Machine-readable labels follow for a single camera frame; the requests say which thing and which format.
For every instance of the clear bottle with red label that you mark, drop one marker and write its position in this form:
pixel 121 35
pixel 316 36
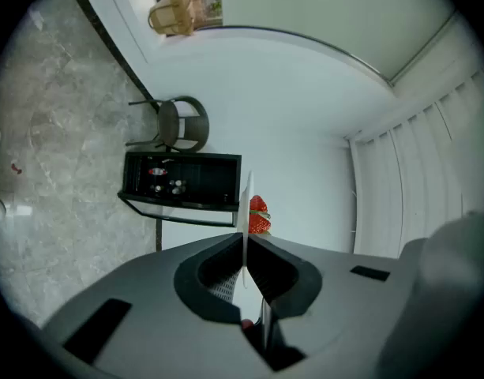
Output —
pixel 158 171

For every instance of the small red floor scrap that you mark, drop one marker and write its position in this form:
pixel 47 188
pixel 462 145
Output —
pixel 16 168

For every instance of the white plate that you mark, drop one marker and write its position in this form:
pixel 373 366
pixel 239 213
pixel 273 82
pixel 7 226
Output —
pixel 246 215

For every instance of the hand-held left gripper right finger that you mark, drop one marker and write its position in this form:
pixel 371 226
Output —
pixel 344 298

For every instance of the red strawberry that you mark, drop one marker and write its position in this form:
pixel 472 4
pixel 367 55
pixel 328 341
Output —
pixel 258 204
pixel 259 224

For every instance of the dark wicker chair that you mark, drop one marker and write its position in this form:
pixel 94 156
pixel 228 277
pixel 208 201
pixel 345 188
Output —
pixel 168 122

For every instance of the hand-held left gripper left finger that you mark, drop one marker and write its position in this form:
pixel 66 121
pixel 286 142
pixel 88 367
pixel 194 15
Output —
pixel 166 310

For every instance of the black cabinet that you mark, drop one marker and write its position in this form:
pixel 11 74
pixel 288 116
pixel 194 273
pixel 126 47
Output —
pixel 202 170

